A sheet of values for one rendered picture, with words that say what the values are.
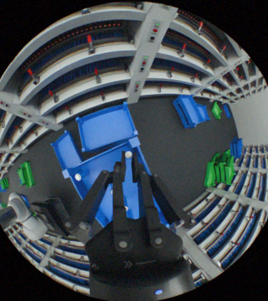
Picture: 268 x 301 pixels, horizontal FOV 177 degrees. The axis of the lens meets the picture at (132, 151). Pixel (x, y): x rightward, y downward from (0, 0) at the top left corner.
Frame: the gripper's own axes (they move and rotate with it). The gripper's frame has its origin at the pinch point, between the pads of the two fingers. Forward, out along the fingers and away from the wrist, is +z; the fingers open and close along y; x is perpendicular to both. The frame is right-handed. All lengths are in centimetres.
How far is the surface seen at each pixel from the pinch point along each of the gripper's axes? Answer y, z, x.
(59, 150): -57, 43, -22
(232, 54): 60, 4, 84
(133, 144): 0.6, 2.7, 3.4
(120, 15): -9.8, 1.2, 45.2
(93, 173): -9.5, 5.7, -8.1
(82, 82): -28.3, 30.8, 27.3
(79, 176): -11.4, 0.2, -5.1
